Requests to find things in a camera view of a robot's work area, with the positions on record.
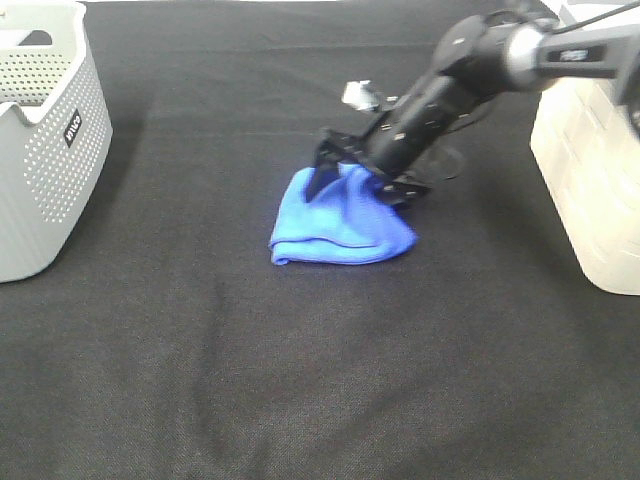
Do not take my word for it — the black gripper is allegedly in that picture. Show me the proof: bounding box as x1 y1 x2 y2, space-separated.
304 74 480 208

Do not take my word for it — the black fabric table cover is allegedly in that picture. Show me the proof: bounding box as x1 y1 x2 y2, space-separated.
1 1 639 479

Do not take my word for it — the blue microfiber towel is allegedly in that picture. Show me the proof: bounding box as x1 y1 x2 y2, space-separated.
268 164 418 265

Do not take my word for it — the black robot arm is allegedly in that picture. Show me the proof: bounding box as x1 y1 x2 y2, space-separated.
304 15 639 206

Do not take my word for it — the white plastic bin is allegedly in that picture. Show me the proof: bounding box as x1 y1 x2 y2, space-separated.
530 0 640 296

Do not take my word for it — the grey perforated plastic basket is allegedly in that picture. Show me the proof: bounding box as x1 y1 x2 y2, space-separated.
1 1 113 282

